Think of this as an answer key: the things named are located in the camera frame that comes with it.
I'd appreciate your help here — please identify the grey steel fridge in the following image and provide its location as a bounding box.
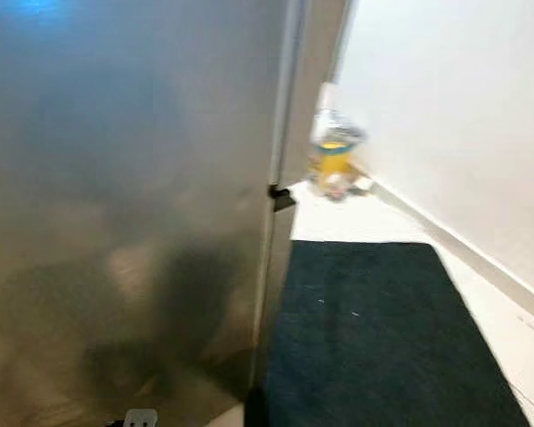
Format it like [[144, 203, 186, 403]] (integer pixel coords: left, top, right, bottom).
[[0, 0, 352, 427]]

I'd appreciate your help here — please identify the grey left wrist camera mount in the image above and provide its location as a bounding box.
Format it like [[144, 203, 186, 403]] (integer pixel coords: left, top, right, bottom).
[[123, 408, 158, 427]]

